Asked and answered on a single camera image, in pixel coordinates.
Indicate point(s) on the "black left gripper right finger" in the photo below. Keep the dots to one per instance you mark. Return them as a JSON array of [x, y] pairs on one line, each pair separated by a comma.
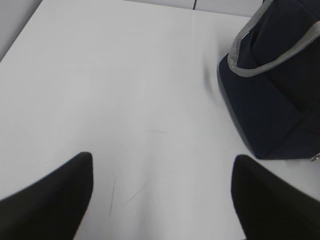
[[268, 208]]

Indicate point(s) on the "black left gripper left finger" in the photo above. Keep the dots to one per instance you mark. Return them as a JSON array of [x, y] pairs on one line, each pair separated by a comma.
[[51, 208]]

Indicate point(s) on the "navy blue lunch bag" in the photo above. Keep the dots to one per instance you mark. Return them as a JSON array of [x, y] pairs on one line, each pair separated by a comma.
[[271, 77]]

